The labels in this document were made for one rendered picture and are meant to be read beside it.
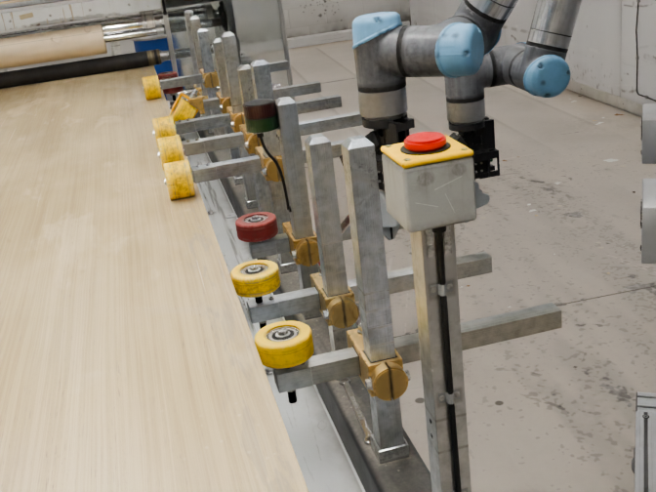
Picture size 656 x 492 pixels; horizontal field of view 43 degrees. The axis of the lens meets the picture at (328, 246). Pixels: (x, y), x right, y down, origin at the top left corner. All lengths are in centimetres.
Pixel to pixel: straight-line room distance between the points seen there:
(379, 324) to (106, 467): 40
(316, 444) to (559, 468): 108
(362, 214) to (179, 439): 36
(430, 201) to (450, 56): 47
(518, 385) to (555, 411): 18
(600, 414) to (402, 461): 143
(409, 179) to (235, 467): 37
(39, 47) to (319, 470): 277
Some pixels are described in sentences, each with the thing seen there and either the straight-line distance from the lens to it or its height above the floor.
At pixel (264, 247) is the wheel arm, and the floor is 85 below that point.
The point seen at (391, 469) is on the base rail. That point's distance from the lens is 124.
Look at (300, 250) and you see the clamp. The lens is 158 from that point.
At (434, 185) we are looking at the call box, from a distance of 79.
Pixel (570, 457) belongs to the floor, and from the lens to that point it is 244.
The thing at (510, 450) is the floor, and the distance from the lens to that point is 246.
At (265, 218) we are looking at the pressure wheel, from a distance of 164.
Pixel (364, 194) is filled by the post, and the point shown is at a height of 110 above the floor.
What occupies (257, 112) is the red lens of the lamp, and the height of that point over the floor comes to 113.
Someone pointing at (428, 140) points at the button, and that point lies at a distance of 80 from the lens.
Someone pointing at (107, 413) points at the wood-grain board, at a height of 90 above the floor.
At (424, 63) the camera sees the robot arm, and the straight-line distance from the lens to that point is 125.
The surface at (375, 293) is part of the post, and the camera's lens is 112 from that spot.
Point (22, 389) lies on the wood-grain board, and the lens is 120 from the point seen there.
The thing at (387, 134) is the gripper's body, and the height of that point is 111.
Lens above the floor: 144
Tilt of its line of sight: 21 degrees down
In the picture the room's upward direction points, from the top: 7 degrees counter-clockwise
